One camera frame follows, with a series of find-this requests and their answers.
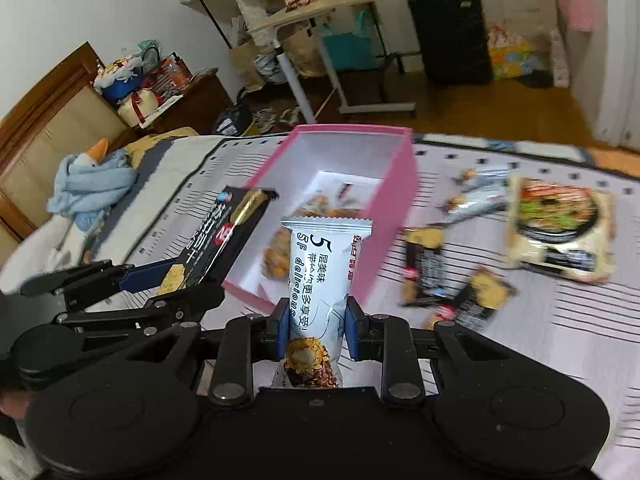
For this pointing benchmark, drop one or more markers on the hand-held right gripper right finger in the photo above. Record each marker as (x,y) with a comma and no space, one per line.
(353,330)

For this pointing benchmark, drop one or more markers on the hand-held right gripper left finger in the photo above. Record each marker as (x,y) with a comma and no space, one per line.
(283,327)

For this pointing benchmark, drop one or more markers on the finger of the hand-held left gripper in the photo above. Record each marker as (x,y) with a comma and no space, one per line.
(185,305)
(142,277)

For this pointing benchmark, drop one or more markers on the white wafer roll packet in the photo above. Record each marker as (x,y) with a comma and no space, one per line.
(480,200)
(320,280)
(482,176)

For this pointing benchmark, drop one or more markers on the clear bag of coated peanuts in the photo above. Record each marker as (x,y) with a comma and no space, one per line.
(325,207)
(276,260)

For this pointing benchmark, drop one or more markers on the black biscuit packet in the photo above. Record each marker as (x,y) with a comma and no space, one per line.
(422,267)
(220,235)
(475,300)

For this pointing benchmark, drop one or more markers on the pink cardboard box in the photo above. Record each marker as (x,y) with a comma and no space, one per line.
(390,185)

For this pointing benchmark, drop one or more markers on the instant noodle packet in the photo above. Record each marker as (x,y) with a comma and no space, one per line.
(560,230)

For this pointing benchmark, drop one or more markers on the person's left hand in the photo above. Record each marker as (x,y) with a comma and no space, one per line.
(15,404)

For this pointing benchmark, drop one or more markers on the light blue towel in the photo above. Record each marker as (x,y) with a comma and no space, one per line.
(95,182)

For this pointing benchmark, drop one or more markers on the grey and cream quilt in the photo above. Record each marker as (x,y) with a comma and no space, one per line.
(165,160)

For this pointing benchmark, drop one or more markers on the white goose plush toy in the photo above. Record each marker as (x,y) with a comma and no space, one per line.
(95,151)

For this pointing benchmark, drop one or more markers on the white bag with red ribbon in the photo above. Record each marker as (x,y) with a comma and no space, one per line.
(139,107)

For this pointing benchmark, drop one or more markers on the wooden headboard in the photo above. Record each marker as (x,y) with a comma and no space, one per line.
(45,125)

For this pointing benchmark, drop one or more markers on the wooden nightstand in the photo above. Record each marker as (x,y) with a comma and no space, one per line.
(197,105)

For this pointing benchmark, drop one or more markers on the black backpack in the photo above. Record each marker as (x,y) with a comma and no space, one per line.
(232,120)

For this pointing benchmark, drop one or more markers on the blue flower basket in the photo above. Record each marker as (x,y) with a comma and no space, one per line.
(117,82)

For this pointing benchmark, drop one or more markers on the white sneaker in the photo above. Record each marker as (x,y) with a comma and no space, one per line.
(265,121)
(289,117)

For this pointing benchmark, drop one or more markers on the red shopping bag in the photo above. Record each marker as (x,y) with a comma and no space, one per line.
(167,76)

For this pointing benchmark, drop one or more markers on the brown paper bag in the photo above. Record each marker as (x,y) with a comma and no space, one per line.
(247,67)
(306,52)

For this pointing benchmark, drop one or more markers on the white patterned bag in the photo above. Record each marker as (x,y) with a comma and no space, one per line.
(269,67)

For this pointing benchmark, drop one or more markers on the teal shopping bag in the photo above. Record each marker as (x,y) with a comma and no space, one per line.
(347,45)

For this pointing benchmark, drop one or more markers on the black suitcase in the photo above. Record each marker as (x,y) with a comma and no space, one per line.
(450,35)

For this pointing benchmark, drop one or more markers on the colourful gift bag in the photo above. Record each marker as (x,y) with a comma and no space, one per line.
(515,52)

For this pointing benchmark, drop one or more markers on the white door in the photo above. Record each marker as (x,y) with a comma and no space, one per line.
(622,60)

